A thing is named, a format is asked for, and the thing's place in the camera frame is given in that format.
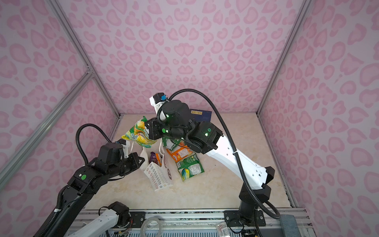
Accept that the yellow green Fox's candy bag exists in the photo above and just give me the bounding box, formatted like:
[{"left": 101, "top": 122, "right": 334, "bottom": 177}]
[{"left": 121, "top": 116, "right": 156, "bottom": 148}]

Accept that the orange snack packet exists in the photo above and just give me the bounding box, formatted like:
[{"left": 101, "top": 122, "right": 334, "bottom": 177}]
[{"left": 166, "top": 146, "right": 194, "bottom": 162}]

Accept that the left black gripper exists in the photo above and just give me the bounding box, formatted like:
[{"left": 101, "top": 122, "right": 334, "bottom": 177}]
[{"left": 109, "top": 151, "right": 147, "bottom": 180}]

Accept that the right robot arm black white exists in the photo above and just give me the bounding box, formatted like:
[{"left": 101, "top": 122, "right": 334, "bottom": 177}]
[{"left": 145, "top": 93, "right": 280, "bottom": 225}]

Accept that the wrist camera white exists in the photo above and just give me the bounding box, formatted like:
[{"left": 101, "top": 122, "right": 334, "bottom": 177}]
[
  {"left": 116, "top": 139, "right": 131, "bottom": 159},
  {"left": 149, "top": 92, "right": 167, "bottom": 115}
]

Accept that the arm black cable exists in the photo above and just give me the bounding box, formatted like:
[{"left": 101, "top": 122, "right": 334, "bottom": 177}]
[
  {"left": 75, "top": 123, "right": 113, "bottom": 165},
  {"left": 168, "top": 88, "right": 281, "bottom": 220}
]

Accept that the small clear plastic packet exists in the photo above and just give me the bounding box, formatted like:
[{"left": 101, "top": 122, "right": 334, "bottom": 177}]
[{"left": 216, "top": 221, "right": 231, "bottom": 237}]

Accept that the clear coiled tube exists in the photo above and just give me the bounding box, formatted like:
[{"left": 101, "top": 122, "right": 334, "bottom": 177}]
[{"left": 140, "top": 217, "right": 163, "bottom": 237}]

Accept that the pink orange Fox's candy bag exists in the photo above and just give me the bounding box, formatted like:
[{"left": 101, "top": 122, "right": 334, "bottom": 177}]
[{"left": 159, "top": 154, "right": 165, "bottom": 167}]

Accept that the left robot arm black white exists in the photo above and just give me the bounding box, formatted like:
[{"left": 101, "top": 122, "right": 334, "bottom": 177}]
[{"left": 34, "top": 143, "right": 145, "bottom": 237}]

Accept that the grey foam block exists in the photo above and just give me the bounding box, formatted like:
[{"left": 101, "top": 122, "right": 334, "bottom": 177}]
[{"left": 279, "top": 214, "right": 301, "bottom": 237}]

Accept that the green snack packet front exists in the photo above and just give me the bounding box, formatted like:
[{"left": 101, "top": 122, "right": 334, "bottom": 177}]
[{"left": 176, "top": 154, "right": 204, "bottom": 181}]

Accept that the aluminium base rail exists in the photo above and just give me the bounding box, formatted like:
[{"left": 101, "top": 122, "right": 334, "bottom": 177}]
[{"left": 65, "top": 208, "right": 315, "bottom": 237}]

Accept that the purple Fox's berries candy bag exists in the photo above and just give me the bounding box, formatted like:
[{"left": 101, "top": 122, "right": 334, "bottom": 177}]
[{"left": 149, "top": 152, "right": 162, "bottom": 167}]

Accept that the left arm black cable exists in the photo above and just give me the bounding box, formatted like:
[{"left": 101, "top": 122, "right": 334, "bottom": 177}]
[{"left": 75, "top": 123, "right": 113, "bottom": 165}]

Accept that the dark blue booklet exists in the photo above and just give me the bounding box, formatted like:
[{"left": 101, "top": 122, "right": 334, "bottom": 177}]
[{"left": 190, "top": 109, "right": 212, "bottom": 122}]

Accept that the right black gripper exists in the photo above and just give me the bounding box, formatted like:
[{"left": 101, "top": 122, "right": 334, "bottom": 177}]
[{"left": 142, "top": 115, "right": 190, "bottom": 140}]

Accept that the green snack packet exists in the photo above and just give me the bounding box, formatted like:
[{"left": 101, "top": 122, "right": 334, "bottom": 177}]
[
  {"left": 162, "top": 137, "right": 180, "bottom": 151},
  {"left": 176, "top": 154, "right": 204, "bottom": 181}
]

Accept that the aluminium frame strut left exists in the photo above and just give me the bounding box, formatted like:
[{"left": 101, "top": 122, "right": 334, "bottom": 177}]
[{"left": 1, "top": 71, "right": 93, "bottom": 190}]

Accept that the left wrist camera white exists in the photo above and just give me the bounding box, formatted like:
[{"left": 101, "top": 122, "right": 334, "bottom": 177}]
[{"left": 116, "top": 139, "right": 131, "bottom": 159}]

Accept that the green snack packet back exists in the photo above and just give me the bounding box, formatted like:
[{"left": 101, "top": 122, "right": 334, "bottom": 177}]
[{"left": 162, "top": 137, "right": 180, "bottom": 151}]

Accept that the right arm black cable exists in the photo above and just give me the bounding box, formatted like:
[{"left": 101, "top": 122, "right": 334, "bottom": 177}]
[{"left": 168, "top": 88, "right": 281, "bottom": 220}]

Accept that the white paper bag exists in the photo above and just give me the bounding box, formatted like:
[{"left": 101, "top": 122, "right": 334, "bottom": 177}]
[{"left": 140, "top": 142, "right": 173, "bottom": 192}]

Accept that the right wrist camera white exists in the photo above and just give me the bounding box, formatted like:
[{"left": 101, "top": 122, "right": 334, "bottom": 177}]
[{"left": 149, "top": 92, "right": 167, "bottom": 115}]

